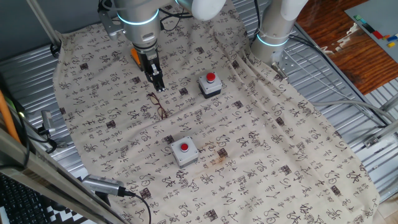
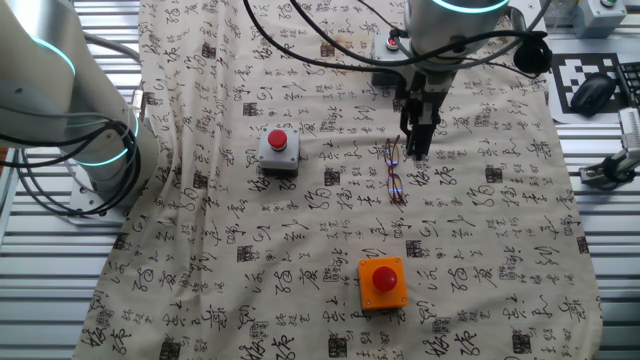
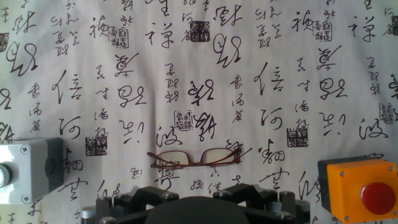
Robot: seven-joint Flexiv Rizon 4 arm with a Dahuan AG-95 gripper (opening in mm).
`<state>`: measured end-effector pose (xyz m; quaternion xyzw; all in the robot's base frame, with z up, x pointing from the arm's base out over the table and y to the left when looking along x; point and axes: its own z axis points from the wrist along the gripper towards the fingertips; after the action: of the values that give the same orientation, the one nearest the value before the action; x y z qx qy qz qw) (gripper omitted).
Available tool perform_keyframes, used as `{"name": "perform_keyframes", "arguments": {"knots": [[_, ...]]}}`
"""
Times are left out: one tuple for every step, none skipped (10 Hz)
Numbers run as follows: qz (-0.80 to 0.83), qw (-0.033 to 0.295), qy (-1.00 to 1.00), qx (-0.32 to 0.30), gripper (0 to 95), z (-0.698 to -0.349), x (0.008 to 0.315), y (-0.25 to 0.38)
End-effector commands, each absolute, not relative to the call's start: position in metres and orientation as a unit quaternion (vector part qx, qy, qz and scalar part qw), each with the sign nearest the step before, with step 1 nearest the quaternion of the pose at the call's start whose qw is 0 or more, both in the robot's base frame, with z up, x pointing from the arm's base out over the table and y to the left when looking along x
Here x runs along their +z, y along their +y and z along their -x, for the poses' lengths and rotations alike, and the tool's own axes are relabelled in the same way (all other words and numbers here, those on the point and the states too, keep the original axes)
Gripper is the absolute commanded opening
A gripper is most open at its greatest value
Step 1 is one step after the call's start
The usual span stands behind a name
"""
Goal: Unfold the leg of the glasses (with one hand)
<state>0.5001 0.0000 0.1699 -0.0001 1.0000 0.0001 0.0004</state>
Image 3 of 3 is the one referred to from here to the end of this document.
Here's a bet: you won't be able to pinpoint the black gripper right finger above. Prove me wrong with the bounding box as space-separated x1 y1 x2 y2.
213 183 311 224

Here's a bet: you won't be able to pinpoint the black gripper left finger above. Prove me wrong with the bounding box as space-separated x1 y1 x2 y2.
81 185 180 224

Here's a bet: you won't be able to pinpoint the brown thin-frame glasses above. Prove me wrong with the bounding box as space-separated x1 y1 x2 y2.
146 147 244 169

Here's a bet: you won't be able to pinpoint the mushroom red button box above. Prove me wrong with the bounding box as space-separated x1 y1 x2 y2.
317 155 398 223

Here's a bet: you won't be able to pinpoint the grey box flat red button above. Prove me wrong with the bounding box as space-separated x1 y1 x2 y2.
0 138 65 205

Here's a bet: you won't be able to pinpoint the beige calligraphy print tablecloth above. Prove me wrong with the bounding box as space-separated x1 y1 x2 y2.
0 0 398 224

